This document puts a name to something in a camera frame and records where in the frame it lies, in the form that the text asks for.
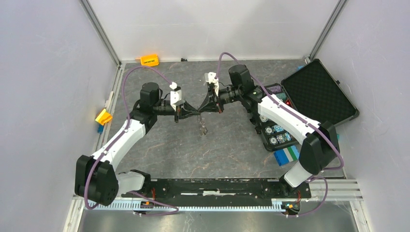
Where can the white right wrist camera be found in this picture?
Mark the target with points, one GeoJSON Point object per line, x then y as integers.
{"type": "Point", "coordinates": [212, 79]}

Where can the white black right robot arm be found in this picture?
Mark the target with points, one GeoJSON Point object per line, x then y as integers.
{"type": "Point", "coordinates": [319, 143]}

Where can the white toothed cable duct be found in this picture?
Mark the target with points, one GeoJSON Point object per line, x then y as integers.
{"type": "Point", "coordinates": [135, 204]}

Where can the blue green toy bricks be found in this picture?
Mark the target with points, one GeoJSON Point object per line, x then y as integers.
{"type": "Point", "coordinates": [286, 155]}

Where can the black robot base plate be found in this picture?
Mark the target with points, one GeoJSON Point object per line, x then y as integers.
{"type": "Point", "coordinates": [222, 191]}

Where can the black poker chip case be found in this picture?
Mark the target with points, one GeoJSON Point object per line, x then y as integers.
{"type": "Point", "coordinates": [313, 92]}

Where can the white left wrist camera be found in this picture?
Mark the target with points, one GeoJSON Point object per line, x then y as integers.
{"type": "Point", "coordinates": [176, 96]}

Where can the orange yellow plastic block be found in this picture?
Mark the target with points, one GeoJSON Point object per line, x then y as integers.
{"type": "Point", "coordinates": [150, 60]}

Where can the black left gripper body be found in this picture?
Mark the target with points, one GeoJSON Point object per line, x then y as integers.
{"type": "Point", "coordinates": [178, 111]}

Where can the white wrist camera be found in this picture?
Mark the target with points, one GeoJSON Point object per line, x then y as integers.
{"type": "Point", "coordinates": [212, 79]}
{"type": "Point", "coordinates": [176, 96]}

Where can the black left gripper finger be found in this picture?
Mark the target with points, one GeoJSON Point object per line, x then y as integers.
{"type": "Point", "coordinates": [190, 108]}
{"type": "Point", "coordinates": [191, 116]}

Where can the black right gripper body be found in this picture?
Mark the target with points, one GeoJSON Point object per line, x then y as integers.
{"type": "Point", "coordinates": [212, 94]}

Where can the yellow orange toy block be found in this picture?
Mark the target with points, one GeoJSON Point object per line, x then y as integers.
{"type": "Point", "coordinates": [103, 117]}

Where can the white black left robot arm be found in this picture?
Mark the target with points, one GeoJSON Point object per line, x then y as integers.
{"type": "Point", "coordinates": [95, 176]}

